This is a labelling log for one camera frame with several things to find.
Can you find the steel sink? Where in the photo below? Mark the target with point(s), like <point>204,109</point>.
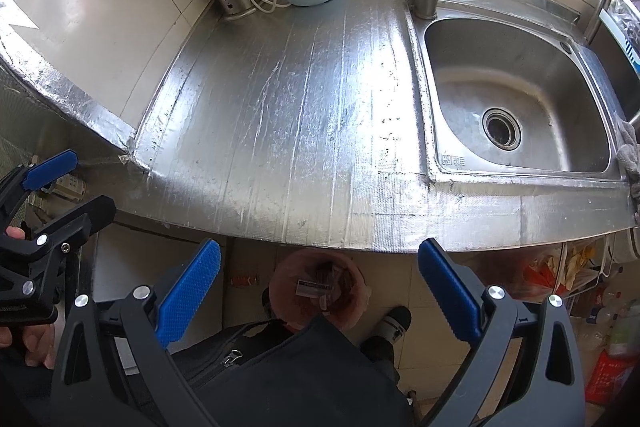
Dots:
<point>500,72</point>

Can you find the red packet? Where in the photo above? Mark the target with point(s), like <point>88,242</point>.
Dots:
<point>605,377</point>

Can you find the person's shoe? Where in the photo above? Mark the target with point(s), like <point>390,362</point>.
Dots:
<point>390,327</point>

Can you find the grey cloth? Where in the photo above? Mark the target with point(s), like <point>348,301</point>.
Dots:
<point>631,157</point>

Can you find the white power strip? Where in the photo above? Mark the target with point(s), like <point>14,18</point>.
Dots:
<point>70,187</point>

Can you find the person's left hand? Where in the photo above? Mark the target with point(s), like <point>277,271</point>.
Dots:
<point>37,342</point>

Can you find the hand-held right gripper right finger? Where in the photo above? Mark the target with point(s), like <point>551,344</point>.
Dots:
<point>447,289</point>

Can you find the red plastic bin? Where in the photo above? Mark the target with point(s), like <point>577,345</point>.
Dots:
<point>285,302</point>

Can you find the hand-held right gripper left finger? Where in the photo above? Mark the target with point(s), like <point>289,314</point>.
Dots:
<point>187,292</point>

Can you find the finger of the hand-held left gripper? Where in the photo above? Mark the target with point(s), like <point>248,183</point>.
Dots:
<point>85,217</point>
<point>50,169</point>

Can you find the sink drain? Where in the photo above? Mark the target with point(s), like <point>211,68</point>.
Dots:
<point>501,129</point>

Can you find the red plastic bag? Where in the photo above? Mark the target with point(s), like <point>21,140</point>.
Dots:
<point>537,277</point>

